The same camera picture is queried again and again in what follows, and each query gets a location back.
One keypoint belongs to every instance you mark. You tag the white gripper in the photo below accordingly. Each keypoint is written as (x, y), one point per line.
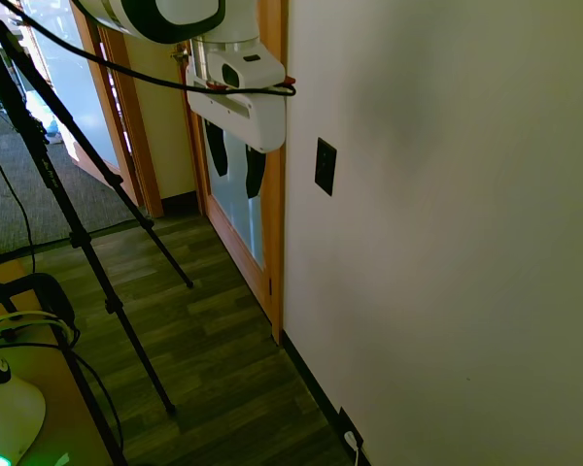
(252, 114)

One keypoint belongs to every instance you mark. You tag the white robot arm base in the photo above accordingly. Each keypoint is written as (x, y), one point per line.
(5, 403)

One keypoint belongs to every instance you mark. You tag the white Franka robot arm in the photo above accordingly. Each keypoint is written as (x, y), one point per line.
(141, 17)

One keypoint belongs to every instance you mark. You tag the wooden door with frosted glass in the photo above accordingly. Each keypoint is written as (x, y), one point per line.
(238, 213)

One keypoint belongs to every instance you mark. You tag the black clamp on table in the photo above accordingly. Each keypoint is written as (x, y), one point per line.
(39, 296)

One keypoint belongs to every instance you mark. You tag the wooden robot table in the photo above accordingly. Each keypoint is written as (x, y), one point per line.
(44, 369)

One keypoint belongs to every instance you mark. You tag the white power plug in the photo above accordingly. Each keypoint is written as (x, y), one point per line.
(352, 441)

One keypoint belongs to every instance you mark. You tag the black wall light switch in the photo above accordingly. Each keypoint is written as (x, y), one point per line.
(325, 166)

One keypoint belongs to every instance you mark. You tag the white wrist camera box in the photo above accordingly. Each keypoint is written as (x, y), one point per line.
(243, 68)

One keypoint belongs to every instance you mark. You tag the wooden door frame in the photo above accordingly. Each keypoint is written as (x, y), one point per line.
(121, 111)

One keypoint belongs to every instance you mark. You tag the black camera tripod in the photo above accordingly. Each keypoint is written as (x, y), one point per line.
(68, 204)

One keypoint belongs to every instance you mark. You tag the black wall power outlet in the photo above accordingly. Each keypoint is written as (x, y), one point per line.
(350, 427)

